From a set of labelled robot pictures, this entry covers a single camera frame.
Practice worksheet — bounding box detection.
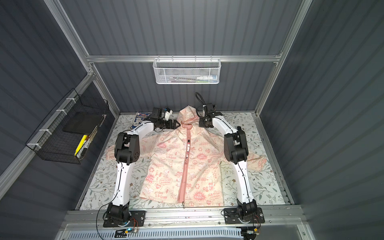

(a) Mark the pink patterned hooded jacket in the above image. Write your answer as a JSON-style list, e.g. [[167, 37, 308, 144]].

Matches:
[[107, 106, 267, 207]]

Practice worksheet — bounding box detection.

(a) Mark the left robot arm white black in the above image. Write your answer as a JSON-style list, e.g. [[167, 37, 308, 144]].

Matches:
[[103, 108, 181, 227]]

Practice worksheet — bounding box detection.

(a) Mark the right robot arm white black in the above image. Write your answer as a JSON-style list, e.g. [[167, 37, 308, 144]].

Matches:
[[196, 102, 258, 223]]

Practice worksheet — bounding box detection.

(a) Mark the blue sticker book pack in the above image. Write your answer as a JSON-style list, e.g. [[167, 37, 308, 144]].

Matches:
[[131, 112, 151, 129]]

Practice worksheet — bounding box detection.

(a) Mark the white tube in mesh basket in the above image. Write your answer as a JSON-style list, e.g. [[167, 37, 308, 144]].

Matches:
[[197, 75, 219, 84]]

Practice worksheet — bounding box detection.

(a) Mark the black notebook in basket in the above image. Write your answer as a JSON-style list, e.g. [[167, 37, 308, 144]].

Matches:
[[63, 112, 104, 136]]

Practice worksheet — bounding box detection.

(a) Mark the yellow highlighter marker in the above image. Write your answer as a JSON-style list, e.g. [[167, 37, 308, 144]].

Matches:
[[75, 135, 89, 156]]

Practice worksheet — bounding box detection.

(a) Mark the floral table mat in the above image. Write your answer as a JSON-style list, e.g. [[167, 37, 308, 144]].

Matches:
[[79, 112, 288, 210]]

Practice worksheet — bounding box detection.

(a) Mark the white wire mesh basket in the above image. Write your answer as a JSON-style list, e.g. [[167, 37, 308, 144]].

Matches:
[[153, 58, 222, 85]]

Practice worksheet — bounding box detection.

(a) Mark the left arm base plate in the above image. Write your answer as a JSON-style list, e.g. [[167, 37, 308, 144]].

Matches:
[[103, 211, 147, 228]]

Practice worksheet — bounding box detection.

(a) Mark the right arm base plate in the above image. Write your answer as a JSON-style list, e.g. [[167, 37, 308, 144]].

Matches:
[[221, 208, 265, 225]]

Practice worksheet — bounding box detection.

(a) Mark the black wire wall basket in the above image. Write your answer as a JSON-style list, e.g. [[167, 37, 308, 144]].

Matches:
[[26, 91, 109, 165]]

